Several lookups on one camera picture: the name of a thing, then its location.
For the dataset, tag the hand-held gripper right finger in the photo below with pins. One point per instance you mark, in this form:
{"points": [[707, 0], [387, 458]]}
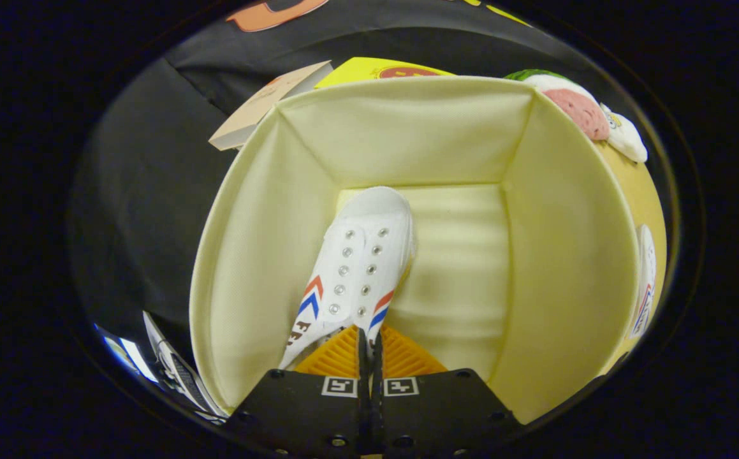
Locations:
{"points": [[439, 411]]}

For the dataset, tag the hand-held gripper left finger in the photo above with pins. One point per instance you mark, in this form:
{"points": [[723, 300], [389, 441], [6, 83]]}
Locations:
{"points": [[305, 414]]}

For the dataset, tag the beige fabric storage box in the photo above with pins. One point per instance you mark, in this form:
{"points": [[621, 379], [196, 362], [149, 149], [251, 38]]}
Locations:
{"points": [[458, 255]]}

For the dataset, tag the white striped canvas shoe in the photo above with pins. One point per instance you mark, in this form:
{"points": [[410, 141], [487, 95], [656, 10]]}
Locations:
{"points": [[644, 280], [363, 255]]}

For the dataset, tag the tan cover book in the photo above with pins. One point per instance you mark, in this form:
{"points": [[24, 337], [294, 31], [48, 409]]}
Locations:
{"points": [[261, 105]]}

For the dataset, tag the white plush toy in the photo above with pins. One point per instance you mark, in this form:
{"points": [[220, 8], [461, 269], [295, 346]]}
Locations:
{"points": [[627, 137]]}

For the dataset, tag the watermelon slice plush toy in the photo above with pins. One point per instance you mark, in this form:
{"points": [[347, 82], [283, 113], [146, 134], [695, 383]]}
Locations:
{"points": [[573, 105]]}

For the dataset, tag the yellow book with red circle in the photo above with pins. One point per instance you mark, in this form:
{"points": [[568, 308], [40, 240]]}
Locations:
{"points": [[356, 69]]}

